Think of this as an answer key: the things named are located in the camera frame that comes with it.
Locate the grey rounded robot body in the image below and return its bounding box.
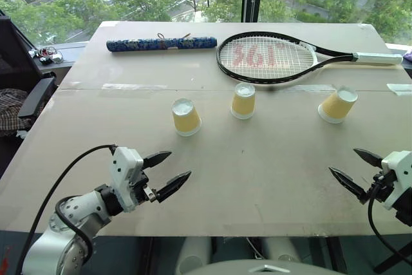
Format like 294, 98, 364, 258
192, 260, 333, 275

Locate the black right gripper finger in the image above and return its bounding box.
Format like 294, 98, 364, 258
328, 166, 369, 205
353, 147, 384, 169

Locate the white cylinder under table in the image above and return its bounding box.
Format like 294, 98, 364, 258
178, 237, 212, 275
261, 237, 303, 262

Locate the black and white tennis racket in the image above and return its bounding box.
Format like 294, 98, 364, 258
216, 32, 404, 85

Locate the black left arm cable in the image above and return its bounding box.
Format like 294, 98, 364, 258
14, 144, 117, 275

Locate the small clutter on windowsill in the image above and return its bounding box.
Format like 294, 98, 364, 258
28, 46, 65, 65

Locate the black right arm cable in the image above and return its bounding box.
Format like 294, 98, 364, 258
367, 182, 412, 261

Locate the black office chair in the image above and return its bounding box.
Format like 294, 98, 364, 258
0, 14, 57, 173

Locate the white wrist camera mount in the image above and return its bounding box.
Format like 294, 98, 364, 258
380, 149, 412, 211
108, 146, 144, 213

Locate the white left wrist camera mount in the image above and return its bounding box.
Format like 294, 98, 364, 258
108, 146, 144, 213

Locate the black diagonal table brace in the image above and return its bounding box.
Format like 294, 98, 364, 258
372, 246, 412, 274

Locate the black table leg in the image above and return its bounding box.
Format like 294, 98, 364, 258
326, 237, 348, 275
136, 237, 155, 275

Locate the blue patterned tube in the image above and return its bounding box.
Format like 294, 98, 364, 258
106, 32, 218, 53

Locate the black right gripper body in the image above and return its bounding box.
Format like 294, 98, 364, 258
366, 171, 398, 204

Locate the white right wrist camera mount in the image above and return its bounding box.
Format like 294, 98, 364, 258
380, 149, 412, 211

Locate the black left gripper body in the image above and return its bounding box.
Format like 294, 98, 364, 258
129, 167, 159, 207

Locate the yellow paper cup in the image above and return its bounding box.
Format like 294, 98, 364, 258
230, 82, 258, 120
171, 97, 203, 137
317, 86, 359, 125

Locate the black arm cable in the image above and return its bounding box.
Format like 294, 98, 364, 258
14, 144, 117, 275
367, 182, 412, 261

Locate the checked cloth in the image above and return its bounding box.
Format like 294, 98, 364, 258
0, 88, 33, 138

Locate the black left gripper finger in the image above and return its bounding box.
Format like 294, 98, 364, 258
142, 151, 173, 170
155, 170, 192, 204

